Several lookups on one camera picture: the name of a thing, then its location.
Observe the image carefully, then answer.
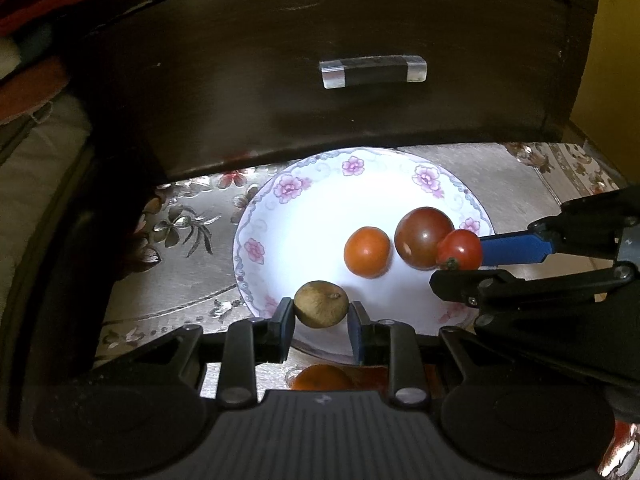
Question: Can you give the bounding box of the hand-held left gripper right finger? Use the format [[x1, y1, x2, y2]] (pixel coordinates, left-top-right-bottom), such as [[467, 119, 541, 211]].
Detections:
[[346, 301, 507, 407]]

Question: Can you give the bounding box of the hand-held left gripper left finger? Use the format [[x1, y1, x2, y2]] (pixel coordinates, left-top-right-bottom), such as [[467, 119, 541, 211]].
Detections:
[[93, 298, 296, 407]]

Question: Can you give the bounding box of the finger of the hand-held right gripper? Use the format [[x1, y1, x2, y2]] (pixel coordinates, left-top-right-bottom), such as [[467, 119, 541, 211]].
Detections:
[[477, 189, 640, 266], [429, 262, 640, 392]]

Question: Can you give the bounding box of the small brown round fruit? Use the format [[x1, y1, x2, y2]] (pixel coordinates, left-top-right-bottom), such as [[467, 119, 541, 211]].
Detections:
[[293, 281, 349, 329]]

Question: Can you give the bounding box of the small red tomato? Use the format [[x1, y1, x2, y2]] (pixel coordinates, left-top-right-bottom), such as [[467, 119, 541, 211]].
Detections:
[[435, 229, 484, 271]]

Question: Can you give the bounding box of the white floral plate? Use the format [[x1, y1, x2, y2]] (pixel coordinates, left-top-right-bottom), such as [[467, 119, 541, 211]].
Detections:
[[232, 147, 496, 358]]

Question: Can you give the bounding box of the orange fruit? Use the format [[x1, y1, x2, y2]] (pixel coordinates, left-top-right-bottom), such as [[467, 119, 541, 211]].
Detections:
[[290, 364, 357, 392]]

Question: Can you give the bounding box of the dark red tomato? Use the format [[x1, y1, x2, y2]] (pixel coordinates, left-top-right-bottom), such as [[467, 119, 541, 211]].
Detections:
[[394, 207, 455, 268]]

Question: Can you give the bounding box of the orange tomato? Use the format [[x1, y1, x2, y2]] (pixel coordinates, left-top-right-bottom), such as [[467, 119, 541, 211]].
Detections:
[[344, 226, 391, 278]]

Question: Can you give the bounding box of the floral tablecloth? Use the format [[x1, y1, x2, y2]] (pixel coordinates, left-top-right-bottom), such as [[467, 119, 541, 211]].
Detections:
[[94, 142, 632, 392]]

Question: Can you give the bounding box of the dark wooden drawer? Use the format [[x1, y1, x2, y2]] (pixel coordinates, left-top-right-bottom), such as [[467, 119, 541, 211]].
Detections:
[[64, 0, 600, 183]]

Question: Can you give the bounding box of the beige cushion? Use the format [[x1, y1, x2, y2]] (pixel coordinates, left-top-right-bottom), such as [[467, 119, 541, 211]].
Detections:
[[0, 95, 96, 321]]

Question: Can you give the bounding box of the drawer handle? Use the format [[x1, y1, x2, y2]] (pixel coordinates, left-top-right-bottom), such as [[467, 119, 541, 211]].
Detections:
[[319, 54, 429, 90]]

